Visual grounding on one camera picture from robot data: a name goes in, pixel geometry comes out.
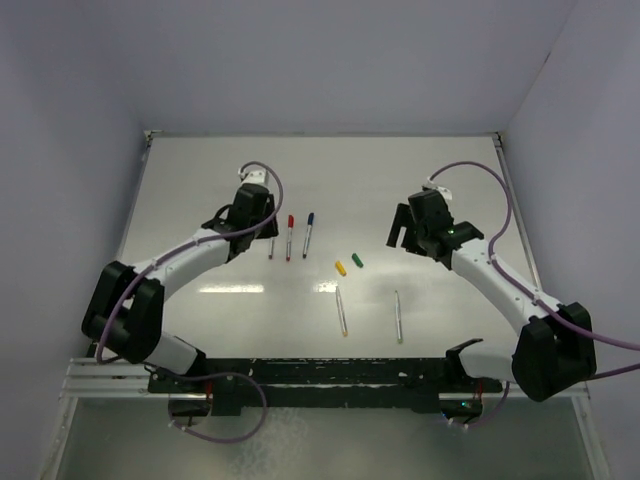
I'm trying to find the red marker pen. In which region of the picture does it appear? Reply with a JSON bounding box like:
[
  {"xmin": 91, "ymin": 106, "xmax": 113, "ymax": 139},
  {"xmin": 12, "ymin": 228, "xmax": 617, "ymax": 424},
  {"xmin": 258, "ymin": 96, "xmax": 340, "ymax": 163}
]
[{"xmin": 285, "ymin": 225, "xmax": 293, "ymax": 262}]

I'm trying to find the green pen cap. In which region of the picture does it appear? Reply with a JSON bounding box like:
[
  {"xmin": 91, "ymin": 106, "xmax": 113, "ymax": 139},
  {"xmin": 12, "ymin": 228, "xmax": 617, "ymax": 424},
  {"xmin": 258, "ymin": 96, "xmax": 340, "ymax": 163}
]
[{"xmin": 351, "ymin": 253, "xmax": 364, "ymax": 268}]

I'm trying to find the yellow pen cap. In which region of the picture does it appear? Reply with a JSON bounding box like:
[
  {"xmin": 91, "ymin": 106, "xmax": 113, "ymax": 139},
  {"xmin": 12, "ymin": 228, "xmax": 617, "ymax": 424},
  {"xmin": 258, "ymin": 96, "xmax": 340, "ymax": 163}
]
[{"xmin": 335, "ymin": 261, "xmax": 347, "ymax": 276}]

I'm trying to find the yellow marker pen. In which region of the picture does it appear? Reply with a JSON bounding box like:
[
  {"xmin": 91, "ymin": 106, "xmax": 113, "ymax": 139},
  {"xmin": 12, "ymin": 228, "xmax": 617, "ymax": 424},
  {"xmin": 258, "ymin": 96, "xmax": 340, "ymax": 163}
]
[{"xmin": 335, "ymin": 286, "xmax": 348, "ymax": 337}]

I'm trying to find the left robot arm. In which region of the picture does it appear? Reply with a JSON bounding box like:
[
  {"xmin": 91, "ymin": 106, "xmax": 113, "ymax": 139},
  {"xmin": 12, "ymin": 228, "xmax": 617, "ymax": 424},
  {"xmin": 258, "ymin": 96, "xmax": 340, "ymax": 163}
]
[{"xmin": 81, "ymin": 182, "xmax": 278, "ymax": 392}]

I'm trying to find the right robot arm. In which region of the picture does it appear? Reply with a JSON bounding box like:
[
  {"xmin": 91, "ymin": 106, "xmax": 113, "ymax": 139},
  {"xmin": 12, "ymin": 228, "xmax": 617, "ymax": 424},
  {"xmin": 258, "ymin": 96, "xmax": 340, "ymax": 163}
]
[{"xmin": 386, "ymin": 188, "xmax": 597, "ymax": 402}]

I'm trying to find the green marker pen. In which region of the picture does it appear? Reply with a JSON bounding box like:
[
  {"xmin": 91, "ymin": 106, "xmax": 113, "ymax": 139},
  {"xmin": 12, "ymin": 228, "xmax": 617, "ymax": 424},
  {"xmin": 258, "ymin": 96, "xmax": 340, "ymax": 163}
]
[{"xmin": 394, "ymin": 290, "xmax": 403, "ymax": 344}]

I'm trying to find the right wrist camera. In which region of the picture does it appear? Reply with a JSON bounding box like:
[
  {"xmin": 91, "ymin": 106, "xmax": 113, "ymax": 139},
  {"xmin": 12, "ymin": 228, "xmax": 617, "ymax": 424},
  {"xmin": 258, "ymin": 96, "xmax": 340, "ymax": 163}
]
[{"xmin": 422, "ymin": 185, "xmax": 453, "ymax": 200}]

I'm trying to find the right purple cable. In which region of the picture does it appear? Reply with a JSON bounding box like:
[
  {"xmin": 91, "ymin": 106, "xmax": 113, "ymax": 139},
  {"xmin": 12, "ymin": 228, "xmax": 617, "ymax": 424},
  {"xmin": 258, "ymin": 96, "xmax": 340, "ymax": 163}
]
[{"xmin": 429, "ymin": 160, "xmax": 640, "ymax": 379}]

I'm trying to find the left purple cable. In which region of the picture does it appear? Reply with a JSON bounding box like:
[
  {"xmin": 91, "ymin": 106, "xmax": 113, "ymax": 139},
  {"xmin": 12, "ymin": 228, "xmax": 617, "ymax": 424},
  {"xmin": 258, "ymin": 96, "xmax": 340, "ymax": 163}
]
[{"xmin": 95, "ymin": 160, "xmax": 285, "ymax": 365}]

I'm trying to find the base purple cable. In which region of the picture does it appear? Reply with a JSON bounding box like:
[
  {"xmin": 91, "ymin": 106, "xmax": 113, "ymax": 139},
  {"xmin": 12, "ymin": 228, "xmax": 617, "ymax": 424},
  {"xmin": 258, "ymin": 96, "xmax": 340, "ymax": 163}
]
[{"xmin": 167, "ymin": 377, "xmax": 267, "ymax": 444}]

